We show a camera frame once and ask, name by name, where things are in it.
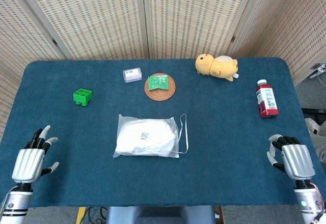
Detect yellow floor strip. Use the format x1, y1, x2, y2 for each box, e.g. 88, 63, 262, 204
76, 207, 87, 224

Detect round woven rattan coaster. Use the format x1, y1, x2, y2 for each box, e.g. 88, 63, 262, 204
144, 73, 177, 102

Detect clear plastic zip bag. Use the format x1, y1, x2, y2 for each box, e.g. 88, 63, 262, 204
113, 114, 180, 159

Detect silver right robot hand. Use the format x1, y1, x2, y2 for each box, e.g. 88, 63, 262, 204
266, 133, 316, 181

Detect black floor cables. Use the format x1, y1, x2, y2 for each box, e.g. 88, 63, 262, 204
85, 206, 109, 224

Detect white sneaker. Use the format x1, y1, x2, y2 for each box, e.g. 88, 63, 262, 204
305, 118, 322, 135

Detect red drink bottle white cap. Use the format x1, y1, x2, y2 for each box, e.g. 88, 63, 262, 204
255, 79, 280, 119

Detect white power strip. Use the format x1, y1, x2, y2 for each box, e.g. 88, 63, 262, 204
310, 63, 326, 78

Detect thin white ribbon strap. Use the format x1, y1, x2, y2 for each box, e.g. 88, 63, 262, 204
175, 114, 189, 155

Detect yellow plush toy animal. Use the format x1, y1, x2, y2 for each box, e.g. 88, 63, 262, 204
195, 53, 240, 82

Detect white clothes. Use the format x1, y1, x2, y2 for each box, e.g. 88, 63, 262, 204
116, 118, 176, 157

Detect clear box with purple contents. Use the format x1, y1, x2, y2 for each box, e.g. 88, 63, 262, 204
122, 67, 143, 83

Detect blue table cover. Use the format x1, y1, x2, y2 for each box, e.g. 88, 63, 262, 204
0, 57, 326, 208

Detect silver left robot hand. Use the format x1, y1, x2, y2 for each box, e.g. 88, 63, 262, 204
11, 125, 60, 184

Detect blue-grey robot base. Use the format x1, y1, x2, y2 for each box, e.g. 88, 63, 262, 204
105, 205, 216, 224

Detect woven folding screen panel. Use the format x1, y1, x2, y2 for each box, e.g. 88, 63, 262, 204
226, 0, 326, 86
11, 0, 150, 61
0, 0, 73, 143
141, 0, 258, 60

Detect green snack packet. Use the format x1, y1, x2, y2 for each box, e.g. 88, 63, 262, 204
148, 74, 169, 91

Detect black floor pedal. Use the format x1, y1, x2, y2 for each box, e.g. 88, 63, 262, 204
302, 108, 326, 119

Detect green toy building block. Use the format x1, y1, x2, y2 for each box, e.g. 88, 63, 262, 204
73, 88, 93, 107

